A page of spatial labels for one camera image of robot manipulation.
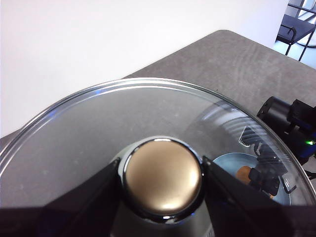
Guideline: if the black metal frame furniture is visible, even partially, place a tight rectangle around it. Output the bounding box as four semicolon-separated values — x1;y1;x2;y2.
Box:
275;0;316;62

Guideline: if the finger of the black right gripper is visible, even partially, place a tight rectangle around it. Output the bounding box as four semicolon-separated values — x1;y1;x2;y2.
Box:
248;167;263;185
262;172;281;196

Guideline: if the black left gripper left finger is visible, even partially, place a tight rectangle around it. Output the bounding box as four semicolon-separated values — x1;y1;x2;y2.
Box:
0;158;121;237

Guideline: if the glass lid with green knob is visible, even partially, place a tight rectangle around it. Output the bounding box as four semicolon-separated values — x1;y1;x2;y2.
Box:
0;78;313;237

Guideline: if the blue round plate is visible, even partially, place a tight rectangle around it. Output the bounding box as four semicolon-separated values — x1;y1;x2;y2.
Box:
212;152;292;205

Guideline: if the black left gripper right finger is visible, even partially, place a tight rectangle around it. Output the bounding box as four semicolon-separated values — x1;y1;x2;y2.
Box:
202;155;316;237

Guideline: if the brown potato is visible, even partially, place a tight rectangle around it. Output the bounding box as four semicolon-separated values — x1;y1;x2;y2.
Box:
236;165;252;185

